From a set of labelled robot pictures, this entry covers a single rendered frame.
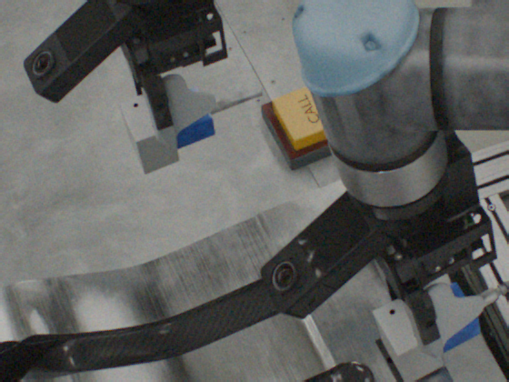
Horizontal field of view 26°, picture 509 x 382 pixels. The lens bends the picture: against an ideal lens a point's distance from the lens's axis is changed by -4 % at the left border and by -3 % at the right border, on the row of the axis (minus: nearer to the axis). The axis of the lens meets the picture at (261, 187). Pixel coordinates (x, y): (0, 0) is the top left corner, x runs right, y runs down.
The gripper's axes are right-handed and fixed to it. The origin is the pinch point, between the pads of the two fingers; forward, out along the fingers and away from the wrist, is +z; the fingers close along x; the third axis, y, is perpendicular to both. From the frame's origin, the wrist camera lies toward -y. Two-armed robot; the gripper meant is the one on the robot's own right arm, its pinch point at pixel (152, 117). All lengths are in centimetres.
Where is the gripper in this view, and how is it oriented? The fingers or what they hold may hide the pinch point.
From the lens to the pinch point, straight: 104.5
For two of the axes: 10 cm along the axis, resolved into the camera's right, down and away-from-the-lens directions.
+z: 0.8, 5.4, 8.4
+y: 9.2, -3.7, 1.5
